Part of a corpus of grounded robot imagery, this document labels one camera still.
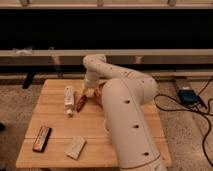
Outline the red snack bar wrapper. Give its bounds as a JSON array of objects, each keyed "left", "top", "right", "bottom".
[{"left": 76, "top": 95, "right": 87, "bottom": 112}]

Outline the blue power adapter box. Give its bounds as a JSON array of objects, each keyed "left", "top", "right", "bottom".
[{"left": 178, "top": 90, "right": 198, "bottom": 105}]

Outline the beige sponge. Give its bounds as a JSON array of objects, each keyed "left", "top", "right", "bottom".
[{"left": 65, "top": 136, "right": 86, "bottom": 160}]

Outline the white tube bottle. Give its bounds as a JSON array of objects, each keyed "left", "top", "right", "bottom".
[{"left": 64, "top": 86, "right": 75, "bottom": 117}]

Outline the wooden table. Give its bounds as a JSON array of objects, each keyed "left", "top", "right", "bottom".
[{"left": 16, "top": 80, "right": 170, "bottom": 169}]

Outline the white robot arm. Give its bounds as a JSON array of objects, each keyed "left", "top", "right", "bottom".
[{"left": 83, "top": 54, "right": 167, "bottom": 171}]

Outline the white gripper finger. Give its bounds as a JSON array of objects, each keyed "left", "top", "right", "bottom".
[{"left": 82, "top": 88, "right": 88, "bottom": 96}]

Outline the black cable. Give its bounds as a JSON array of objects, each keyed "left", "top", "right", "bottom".
[{"left": 153, "top": 75, "right": 213, "bottom": 168}]

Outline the dark chocolate bar packet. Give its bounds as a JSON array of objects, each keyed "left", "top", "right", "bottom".
[{"left": 32, "top": 126, "right": 52, "bottom": 153}]

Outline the orange ceramic bowl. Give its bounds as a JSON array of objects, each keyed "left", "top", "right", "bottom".
[{"left": 94, "top": 82, "right": 106, "bottom": 104}]

